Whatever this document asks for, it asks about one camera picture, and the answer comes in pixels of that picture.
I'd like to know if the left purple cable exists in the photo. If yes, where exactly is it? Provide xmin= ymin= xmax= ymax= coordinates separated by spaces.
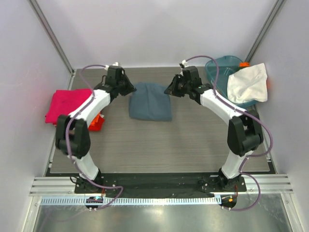
xmin=66 ymin=64 xmax=124 ymax=211

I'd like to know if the grey blue t shirt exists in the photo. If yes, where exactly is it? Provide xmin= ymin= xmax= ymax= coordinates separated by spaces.
xmin=128 ymin=82 xmax=172 ymax=122

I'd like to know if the aluminium frame post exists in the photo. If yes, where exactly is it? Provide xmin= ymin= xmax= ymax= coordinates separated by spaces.
xmin=245 ymin=0 xmax=286 ymax=62
xmin=28 ymin=0 xmax=74 ymax=76

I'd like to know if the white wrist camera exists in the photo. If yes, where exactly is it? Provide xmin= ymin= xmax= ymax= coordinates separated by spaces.
xmin=179 ymin=59 xmax=188 ymax=69
xmin=104 ymin=62 xmax=119 ymax=70

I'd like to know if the teal plastic bin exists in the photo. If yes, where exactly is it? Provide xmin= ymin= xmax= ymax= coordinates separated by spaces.
xmin=205 ymin=56 xmax=257 ymax=109

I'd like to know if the right aluminium frame post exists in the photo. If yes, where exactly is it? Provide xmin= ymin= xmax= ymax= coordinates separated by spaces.
xmin=245 ymin=0 xmax=286 ymax=62

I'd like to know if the folded orange t shirt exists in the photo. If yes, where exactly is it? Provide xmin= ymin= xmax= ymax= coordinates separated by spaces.
xmin=91 ymin=113 xmax=104 ymax=126

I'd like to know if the folded red t shirt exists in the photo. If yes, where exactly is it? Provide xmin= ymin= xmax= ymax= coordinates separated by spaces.
xmin=53 ymin=116 xmax=106 ymax=132

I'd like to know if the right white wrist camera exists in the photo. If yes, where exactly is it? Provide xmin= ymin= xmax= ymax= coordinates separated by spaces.
xmin=179 ymin=59 xmax=188 ymax=69

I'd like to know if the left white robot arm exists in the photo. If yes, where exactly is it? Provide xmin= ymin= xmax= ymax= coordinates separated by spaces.
xmin=55 ymin=62 xmax=136 ymax=193

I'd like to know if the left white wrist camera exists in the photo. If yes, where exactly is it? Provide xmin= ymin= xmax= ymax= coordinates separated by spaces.
xmin=104 ymin=62 xmax=119 ymax=70

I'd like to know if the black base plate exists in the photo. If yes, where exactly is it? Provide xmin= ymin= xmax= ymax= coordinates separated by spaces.
xmin=73 ymin=172 xmax=247 ymax=196

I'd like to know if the slotted cable duct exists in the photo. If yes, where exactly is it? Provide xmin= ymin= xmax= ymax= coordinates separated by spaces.
xmin=41 ymin=195 xmax=221 ymax=206

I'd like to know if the orange clamp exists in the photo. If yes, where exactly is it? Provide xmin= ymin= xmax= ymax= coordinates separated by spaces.
xmin=239 ymin=62 xmax=250 ymax=68

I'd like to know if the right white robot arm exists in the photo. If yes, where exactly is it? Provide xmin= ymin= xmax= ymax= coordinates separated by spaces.
xmin=164 ymin=66 xmax=264 ymax=191

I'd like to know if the folded pink t shirt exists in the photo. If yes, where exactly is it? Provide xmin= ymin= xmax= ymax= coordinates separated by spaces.
xmin=45 ymin=88 xmax=92 ymax=125

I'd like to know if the white t shirt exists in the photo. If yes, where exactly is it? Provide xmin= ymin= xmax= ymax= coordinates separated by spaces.
xmin=227 ymin=63 xmax=268 ymax=104

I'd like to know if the left aluminium frame post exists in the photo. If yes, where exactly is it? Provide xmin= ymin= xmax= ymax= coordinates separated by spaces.
xmin=28 ymin=0 xmax=74 ymax=76

